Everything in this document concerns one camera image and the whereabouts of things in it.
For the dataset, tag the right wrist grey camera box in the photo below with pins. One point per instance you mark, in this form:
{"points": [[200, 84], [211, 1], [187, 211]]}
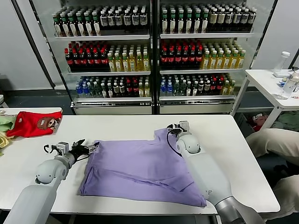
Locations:
{"points": [[184, 126]]}

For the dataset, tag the white cooler shelf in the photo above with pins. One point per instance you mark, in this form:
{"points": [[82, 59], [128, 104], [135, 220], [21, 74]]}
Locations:
{"points": [[109, 73], [205, 35], [112, 100], [201, 72], [105, 38], [196, 98]]}

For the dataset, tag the blue packet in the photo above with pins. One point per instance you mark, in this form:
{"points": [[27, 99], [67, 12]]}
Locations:
{"points": [[281, 81]]}

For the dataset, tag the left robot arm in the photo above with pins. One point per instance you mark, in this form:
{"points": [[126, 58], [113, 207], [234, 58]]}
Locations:
{"points": [[46, 170]]}

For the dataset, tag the dark bottle beige label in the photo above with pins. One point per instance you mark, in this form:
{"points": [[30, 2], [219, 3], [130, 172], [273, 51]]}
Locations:
{"points": [[213, 19], [220, 19]]}

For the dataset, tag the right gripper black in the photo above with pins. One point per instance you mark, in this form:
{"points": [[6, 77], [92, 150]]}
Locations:
{"points": [[178, 131]]}

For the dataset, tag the green clear bottle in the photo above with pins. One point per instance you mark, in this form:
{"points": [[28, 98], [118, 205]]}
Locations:
{"points": [[176, 89], [182, 89]]}

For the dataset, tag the light purple printed t-shirt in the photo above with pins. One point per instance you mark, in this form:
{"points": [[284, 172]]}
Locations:
{"points": [[140, 168]]}

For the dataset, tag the dark drink bottle white cap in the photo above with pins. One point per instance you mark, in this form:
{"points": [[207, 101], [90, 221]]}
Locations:
{"points": [[104, 91], [116, 89], [188, 89], [201, 88], [122, 89], [195, 89], [207, 87], [110, 91]]}

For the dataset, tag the light green garment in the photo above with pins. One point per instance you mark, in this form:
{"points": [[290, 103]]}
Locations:
{"points": [[5, 123]]}

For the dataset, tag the dark green clothing pile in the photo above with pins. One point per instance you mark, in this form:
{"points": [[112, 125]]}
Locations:
{"points": [[289, 121]]}

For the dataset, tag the black framed glass door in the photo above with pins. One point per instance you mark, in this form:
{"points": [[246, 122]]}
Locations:
{"points": [[44, 53], [264, 35]]}

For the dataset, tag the blue water bottle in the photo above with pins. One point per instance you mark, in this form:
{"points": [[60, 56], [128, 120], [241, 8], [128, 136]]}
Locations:
{"points": [[163, 89], [79, 89], [169, 89], [86, 90]]}

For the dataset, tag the dark bottle blue-white label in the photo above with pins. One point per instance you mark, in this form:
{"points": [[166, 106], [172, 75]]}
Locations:
{"points": [[237, 18], [111, 21], [229, 18], [103, 22], [135, 20], [143, 20], [244, 18], [119, 21], [251, 17], [127, 21]]}

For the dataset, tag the glass display drinks cooler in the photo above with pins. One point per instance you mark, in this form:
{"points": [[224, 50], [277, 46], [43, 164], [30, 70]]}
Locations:
{"points": [[196, 108], [112, 108]]}

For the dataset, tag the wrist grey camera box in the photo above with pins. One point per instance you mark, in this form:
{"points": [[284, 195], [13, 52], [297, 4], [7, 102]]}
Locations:
{"points": [[184, 126], [63, 148]]}

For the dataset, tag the clear bottle white cap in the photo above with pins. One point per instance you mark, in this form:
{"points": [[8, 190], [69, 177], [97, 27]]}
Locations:
{"points": [[281, 63]]}

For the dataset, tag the small white box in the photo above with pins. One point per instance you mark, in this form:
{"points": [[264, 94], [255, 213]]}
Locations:
{"points": [[279, 75]]}

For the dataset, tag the pale yellow garment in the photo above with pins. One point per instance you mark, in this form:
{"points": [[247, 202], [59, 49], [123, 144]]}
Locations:
{"points": [[3, 141]]}

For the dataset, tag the yellow juice bottle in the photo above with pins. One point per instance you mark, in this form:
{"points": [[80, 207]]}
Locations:
{"points": [[146, 62], [118, 63], [240, 60], [125, 63], [139, 62], [111, 63], [233, 60], [213, 61], [140, 90], [132, 63], [219, 61], [147, 90], [226, 88], [206, 61], [231, 87], [226, 61]]}

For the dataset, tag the red clothing pile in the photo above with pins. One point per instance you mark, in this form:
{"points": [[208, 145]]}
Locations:
{"points": [[257, 122]]}

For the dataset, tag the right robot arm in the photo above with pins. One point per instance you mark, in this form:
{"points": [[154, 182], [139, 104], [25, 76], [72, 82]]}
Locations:
{"points": [[210, 177]]}

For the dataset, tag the red bear print garment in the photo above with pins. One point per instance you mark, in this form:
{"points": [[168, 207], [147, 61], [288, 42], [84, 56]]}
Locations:
{"points": [[28, 127]]}

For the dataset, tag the person in beige trousers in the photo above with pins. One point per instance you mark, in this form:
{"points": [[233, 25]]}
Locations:
{"points": [[273, 143]]}

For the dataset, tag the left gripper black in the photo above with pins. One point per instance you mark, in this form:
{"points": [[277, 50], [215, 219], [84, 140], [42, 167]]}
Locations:
{"points": [[78, 151]]}

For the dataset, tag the cola bottle red cap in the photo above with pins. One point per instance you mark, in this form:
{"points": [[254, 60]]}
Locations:
{"points": [[164, 59], [198, 59], [83, 61], [69, 61], [171, 59], [90, 61], [213, 87], [178, 59], [135, 89], [128, 89], [104, 61], [97, 61], [76, 61], [219, 86], [185, 59], [192, 59]]}

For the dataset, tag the white side table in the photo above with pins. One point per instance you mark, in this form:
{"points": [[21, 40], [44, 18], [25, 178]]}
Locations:
{"points": [[261, 81]]}

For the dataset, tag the left wrist grey camera box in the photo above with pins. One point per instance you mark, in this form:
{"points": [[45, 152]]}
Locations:
{"points": [[63, 148]]}

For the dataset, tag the dark tea bottle green cap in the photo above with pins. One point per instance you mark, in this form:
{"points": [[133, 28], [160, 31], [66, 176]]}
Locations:
{"points": [[172, 25], [73, 28], [65, 28], [81, 27], [58, 29], [204, 25], [196, 25], [89, 27], [188, 25], [165, 25], [180, 25], [96, 26]]}

